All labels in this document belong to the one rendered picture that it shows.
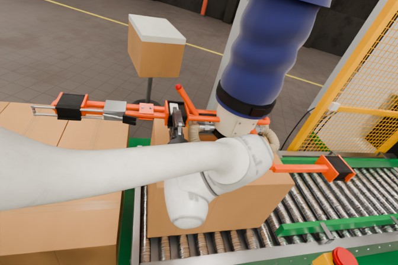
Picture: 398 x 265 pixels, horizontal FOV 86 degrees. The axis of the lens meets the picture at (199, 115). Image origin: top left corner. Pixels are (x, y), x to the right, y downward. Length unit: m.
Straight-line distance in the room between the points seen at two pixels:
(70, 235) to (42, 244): 0.10
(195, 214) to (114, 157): 0.27
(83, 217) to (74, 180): 0.95
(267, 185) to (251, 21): 0.65
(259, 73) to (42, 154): 0.58
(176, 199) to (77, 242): 0.73
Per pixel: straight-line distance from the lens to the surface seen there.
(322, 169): 0.87
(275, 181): 1.01
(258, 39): 0.67
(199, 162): 0.36
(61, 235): 1.21
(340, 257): 0.84
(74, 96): 0.82
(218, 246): 1.22
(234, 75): 0.72
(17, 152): 0.25
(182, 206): 0.52
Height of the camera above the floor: 1.62
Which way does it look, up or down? 35 degrees down
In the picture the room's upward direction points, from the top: 16 degrees clockwise
